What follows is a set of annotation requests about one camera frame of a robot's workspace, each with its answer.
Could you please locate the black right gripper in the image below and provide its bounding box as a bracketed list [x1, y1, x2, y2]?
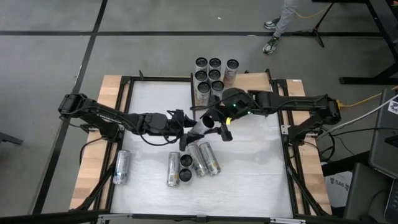
[203, 88, 254, 142]

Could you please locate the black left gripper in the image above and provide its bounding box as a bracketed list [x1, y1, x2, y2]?
[136, 110, 200, 152]

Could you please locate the Celsius can with red band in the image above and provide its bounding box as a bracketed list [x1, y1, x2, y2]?
[188, 114, 216, 138]

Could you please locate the white Celsius Arctic Vibe can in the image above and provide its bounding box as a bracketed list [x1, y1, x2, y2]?
[179, 154, 193, 169]
[210, 80, 225, 100]
[208, 57, 223, 72]
[112, 149, 131, 185]
[207, 68, 222, 82]

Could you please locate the white Celsius Peach Vibe can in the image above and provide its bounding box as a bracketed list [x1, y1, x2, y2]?
[178, 168, 193, 183]
[223, 58, 240, 89]

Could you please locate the white Celsius beverage can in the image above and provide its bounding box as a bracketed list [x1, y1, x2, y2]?
[167, 151, 182, 187]
[198, 141, 222, 177]

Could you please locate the white glossy table sheet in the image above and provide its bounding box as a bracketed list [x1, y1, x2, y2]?
[110, 80, 295, 218]

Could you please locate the wooden tray board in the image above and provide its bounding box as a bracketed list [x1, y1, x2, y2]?
[188, 68, 277, 119]

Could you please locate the white cardboard box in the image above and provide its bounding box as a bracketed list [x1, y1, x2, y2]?
[325, 170, 354, 208]

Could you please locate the person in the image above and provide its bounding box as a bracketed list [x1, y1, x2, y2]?
[262, 0, 299, 55]

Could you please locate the black tripod stand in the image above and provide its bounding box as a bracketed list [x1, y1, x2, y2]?
[294, 1, 335, 49]

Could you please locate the dark grey chair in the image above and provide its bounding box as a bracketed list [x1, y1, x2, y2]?
[343, 163, 392, 220]

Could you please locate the grey computer case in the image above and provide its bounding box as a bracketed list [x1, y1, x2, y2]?
[368, 88, 398, 178]

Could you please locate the grey chair base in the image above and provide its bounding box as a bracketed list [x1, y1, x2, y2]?
[0, 132, 24, 146]

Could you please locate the yellow plug with cable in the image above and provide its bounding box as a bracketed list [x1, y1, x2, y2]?
[334, 83, 398, 110]

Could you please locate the white cable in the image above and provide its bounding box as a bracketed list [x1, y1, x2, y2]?
[323, 95, 398, 136]

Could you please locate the thin yellow cable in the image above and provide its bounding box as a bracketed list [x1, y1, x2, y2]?
[294, 0, 335, 19]

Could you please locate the black desk frame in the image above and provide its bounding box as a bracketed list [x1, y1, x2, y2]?
[312, 0, 398, 86]

